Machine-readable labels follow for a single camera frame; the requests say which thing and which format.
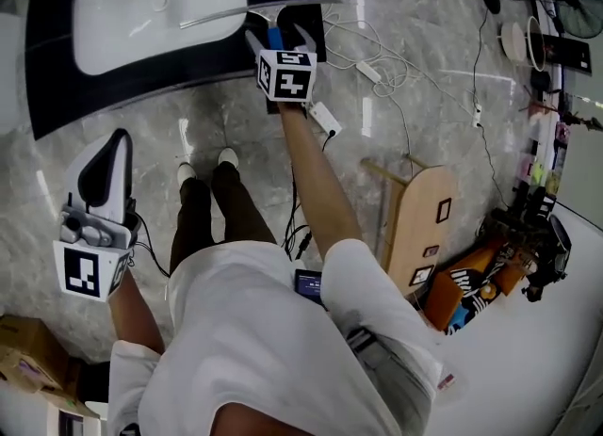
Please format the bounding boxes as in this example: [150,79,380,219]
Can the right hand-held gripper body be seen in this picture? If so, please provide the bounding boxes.
[254,48,318,105]

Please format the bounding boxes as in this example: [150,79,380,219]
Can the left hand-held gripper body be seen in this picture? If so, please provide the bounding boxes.
[52,204,141,303]

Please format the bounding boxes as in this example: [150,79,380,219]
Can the metal squeegee with blue handle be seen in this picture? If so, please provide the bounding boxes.
[179,0,345,53]

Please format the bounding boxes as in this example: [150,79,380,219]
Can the person's right forearm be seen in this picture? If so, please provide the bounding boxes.
[277,100,365,265]

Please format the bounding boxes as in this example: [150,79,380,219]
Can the person's left forearm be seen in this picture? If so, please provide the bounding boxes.
[106,277,167,356]

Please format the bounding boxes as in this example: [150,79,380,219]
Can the long white power strip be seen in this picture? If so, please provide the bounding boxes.
[307,101,344,139]

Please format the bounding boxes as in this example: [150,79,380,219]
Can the person's left white shoe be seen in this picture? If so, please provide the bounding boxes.
[175,161,199,186]

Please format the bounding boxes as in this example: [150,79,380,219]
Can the person's white shoe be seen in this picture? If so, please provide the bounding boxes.
[175,161,199,186]
[217,147,240,172]

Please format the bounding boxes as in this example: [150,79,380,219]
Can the person's right white shoe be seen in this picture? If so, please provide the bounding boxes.
[217,147,240,172]

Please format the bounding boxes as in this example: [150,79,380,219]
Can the cardboard box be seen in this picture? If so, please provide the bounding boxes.
[0,314,101,420]

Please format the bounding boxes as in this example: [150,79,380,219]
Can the white sink basin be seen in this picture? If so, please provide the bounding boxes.
[72,0,249,77]

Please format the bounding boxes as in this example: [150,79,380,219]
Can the black top wooden sink table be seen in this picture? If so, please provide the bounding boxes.
[24,0,329,141]

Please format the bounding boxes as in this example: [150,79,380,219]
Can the person's dark trousers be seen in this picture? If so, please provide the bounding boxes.
[169,162,280,276]

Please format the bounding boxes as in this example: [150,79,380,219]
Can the white bathtub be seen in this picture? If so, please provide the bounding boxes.
[0,11,25,137]

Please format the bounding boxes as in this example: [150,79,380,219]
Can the person's white shirt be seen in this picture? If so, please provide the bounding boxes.
[106,237,454,436]

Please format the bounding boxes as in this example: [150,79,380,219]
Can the oval wooden side table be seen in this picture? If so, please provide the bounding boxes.
[361,154,459,298]

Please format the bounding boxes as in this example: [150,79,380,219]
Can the dark screen phone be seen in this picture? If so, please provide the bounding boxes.
[294,268,327,309]

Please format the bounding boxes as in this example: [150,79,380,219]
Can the white round basin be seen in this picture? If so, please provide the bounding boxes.
[499,15,550,73]

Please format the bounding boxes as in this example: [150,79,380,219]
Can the black box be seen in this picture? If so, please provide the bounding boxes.
[540,33,593,76]

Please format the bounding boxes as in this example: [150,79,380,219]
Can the wooden coat rack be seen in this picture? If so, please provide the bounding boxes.
[516,98,603,133]

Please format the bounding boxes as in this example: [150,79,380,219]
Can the orange patterned cushion seat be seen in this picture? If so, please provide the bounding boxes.
[422,239,539,337]

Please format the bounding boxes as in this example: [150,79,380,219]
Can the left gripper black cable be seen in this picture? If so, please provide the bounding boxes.
[128,211,171,281]

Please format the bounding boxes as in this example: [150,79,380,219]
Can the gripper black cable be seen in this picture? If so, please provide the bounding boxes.
[281,136,313,265]
[128,211,171,281]

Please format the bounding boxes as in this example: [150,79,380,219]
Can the white floor cable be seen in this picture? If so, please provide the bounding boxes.
[318,0,478,177]

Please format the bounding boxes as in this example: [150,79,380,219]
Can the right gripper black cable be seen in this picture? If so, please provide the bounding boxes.
[281,136,313,265]

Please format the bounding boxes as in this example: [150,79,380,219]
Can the empty black picture frame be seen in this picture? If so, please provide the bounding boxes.
[434,197,453,225]

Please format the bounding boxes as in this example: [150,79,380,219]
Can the black floor cable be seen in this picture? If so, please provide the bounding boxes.
[470,5,511,212]

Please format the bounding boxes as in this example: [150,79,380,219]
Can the black white picture frame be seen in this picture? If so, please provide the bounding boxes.
[408,264,436,287]

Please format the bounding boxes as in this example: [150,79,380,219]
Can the grey chest strap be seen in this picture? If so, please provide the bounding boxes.
[345,327,440,398]

